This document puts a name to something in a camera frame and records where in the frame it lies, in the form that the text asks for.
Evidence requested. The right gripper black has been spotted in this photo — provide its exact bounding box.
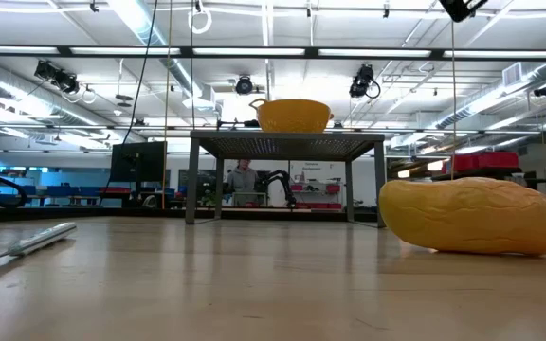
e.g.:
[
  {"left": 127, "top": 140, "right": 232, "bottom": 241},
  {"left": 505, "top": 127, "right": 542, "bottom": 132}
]
[{"left": 438, "top": 0, "right": 490, "bottom": 24}]

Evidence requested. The yellow plastic colander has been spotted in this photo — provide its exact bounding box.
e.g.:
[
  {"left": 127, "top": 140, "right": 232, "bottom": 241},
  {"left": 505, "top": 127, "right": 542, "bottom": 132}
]
[{"left": 247, "top": 98, "right": 334, "bottom": 134}]

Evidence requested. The red storage bin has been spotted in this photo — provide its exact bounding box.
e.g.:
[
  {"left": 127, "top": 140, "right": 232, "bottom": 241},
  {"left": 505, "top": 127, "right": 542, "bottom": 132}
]
[
  {"left": 477, "top": 151, "right": 520, "bottom": 171},
  {"left": 443, "top": 153, "right": 481, "bottom": 175}
]

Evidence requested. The yellow mango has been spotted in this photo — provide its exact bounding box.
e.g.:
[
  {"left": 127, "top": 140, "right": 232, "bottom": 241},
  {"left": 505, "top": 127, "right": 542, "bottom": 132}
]
[{"left": 378, "top": 176, "right": 546, "bottom": 258}]

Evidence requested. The grey perforated metal shelf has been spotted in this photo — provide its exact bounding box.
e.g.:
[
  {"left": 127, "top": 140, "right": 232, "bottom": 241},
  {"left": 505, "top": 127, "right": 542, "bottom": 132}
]
[{"left": 185, "top": 131, "right": 388, "bottom": 229}]

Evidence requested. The person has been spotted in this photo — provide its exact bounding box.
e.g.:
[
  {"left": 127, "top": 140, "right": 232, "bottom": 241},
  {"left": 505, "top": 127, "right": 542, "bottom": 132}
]
[{"left": 225, "top": 159, "right": 260, "bottom": 208}]

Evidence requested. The black computer monitor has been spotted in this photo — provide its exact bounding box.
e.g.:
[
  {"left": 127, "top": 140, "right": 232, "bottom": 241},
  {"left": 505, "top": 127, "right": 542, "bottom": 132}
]
[{"left": 110, "top": 140, "right": 169, "bottom": 184}]

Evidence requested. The silver kitchen knife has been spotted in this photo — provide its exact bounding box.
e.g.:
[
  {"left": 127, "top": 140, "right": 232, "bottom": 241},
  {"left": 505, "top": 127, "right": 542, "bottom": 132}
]
[{"left": 0, "top": 221, "right": 79, "bottom": 269}]

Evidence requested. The silver ventilation duct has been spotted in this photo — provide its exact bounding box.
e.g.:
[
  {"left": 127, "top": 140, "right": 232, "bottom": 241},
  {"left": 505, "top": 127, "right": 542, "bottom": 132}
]
[{"left": 436, "top": 61, "right": 546, "bottom": 130}]

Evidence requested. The black overhead camera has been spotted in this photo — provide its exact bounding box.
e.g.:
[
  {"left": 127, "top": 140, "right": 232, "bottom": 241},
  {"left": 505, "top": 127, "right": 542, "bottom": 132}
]
[{"left": 348, "top": 64, "right": 382, "bottom": 99}]

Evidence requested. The black aluminium rig frame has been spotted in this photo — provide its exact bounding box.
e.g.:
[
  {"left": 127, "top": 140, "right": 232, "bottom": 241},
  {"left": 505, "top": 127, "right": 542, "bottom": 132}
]
[{"left": 0, "top": 45, "right": 546, "bottom": 224}]

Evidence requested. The white hanging ring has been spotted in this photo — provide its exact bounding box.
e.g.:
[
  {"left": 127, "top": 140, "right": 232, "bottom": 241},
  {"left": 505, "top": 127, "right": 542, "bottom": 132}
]
[{"left": 187, "top": 8, "right": 213, "bottom": 35}]

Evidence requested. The black hanging cable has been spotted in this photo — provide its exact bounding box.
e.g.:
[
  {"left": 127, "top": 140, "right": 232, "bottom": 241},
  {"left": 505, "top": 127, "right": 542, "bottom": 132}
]
[{"left": 105, "top": 0, "right": 159, "bottom": 190}]

